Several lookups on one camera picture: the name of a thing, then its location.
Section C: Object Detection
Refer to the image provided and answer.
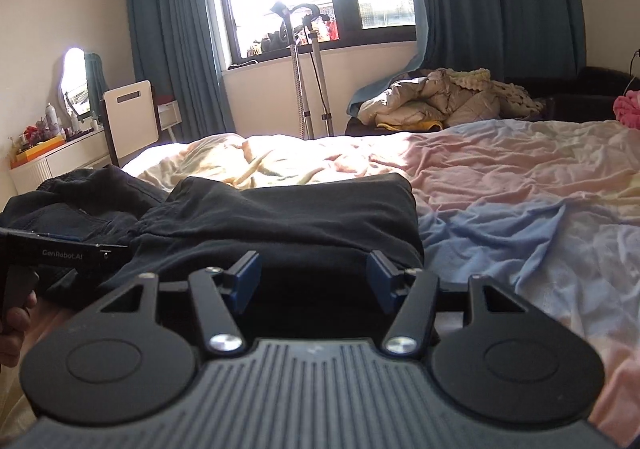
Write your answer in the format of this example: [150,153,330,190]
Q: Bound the black ribbed trousers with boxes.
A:
[99,174,424,339]

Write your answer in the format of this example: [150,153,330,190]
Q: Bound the person's left hand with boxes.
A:
[0,291,37,368]

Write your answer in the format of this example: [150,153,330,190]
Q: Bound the dark denim jeans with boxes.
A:
[1,165,167,261]

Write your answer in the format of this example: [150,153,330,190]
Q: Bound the white dressing table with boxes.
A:
[10,130,111,194]

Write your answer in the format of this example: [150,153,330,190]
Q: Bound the pastel bed sheet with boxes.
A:
[121,120,639,445]

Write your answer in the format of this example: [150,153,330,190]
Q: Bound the yellow garment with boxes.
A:
[376,120,444,132]

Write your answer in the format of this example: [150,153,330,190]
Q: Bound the oval vanity mirror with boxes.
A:
[60,47,91,118]

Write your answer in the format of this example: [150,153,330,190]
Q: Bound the beige puffer jacket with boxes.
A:
[357,68,500,128]

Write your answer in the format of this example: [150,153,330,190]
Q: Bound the cream knitted blanket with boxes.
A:
[446,68,544,118]

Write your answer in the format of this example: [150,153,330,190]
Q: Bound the teal left curtain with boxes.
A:
[127,0,235,141]

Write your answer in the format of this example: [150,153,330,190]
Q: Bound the teal curtain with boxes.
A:
[346,0,587,118]
[127,0,235,141]

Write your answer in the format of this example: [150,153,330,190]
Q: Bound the black sofa bench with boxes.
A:
[345,66,639,137]

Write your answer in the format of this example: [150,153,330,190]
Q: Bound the pink fleece robe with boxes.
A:
[613,90,640,130]

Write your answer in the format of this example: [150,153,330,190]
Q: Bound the teal right curtain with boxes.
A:
[346,0,587,118]

